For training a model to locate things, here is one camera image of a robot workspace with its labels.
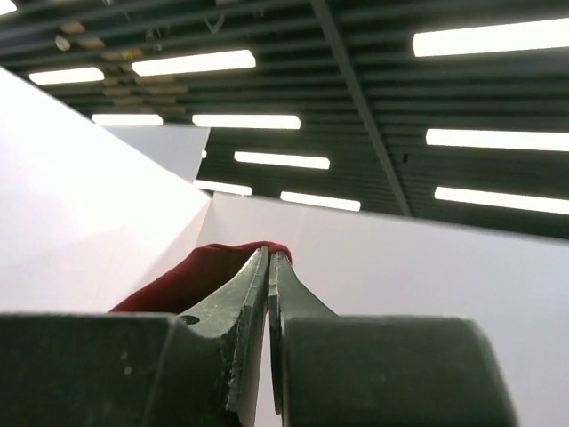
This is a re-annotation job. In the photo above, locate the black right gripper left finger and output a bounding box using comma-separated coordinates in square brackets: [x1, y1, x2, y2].
[179, 246, 269, 412]

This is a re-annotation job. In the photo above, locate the dark red t shirt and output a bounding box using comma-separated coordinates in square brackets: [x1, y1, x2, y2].
[112, 241, 292, 314]

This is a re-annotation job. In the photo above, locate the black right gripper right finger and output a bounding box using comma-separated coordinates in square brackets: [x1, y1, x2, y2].
[268, 251, 338, 416]

